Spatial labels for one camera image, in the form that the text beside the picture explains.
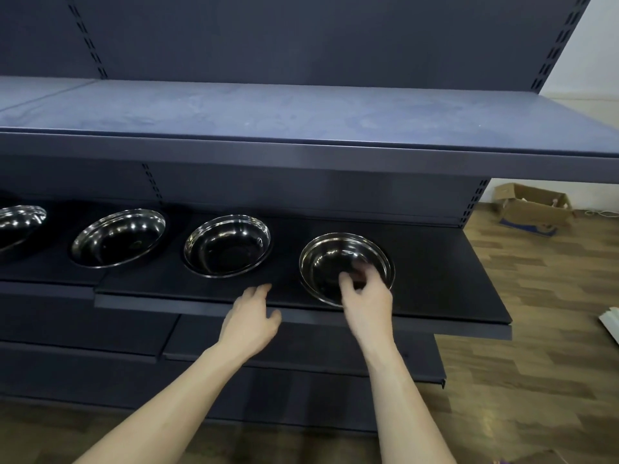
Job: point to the person's left forearm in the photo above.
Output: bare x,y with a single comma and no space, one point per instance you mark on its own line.
164,410

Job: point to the person's right thumb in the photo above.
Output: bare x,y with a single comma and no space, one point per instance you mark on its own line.
346,289

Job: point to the person's right hand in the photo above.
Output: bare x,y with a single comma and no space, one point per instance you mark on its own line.
370,314

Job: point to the person's left thumb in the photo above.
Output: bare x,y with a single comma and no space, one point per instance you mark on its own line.
274,317

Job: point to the stainless steel bowl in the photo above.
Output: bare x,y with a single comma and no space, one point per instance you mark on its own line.
118,239
321,265
19,224
227,246

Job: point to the white flat panel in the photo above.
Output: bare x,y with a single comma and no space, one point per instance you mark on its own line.
612,323

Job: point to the person's right forearm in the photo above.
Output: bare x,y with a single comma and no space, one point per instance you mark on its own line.
404,410

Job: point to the dark metal shelving unit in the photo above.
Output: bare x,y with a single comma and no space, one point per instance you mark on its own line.
300,38

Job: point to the long dusty blue shelf board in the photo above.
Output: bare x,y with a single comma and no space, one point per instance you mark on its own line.
300,115

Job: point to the open cardboard box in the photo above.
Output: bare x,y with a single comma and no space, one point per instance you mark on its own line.
537,212

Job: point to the person's left hand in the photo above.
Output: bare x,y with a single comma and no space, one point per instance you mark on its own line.
246,326

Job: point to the dark shelf board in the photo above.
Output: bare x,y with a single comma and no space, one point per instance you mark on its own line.
43,273
435,280
87,328
309,345

